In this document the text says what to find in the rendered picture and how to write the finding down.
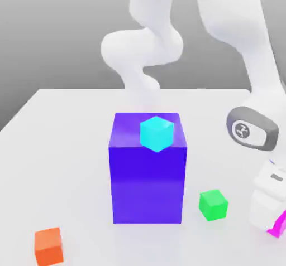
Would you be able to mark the small green cube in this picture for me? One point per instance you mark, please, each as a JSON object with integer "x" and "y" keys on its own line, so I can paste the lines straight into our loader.
{"x": 213, "y": 205}

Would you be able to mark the large purple box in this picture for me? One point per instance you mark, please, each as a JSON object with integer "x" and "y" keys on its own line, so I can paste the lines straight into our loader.
{"x": 147, "y": 185}

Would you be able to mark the small orange cube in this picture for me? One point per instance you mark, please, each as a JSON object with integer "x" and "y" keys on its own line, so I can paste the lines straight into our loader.
{"x": 48, "y": 247}

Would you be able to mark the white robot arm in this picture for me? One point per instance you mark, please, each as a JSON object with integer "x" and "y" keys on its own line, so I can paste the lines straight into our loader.
{"x": 154, "y": 45}

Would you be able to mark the small cyan cube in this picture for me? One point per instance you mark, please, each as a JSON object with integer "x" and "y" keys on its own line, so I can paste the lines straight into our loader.
{"x": 156, "y": 134}

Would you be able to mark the small magenta cube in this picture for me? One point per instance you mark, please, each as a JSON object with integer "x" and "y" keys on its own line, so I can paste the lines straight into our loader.
{"x": 279, "y": 228}

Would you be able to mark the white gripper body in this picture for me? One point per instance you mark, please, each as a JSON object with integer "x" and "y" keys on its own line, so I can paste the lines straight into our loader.
{"x": 263, "y": 210}

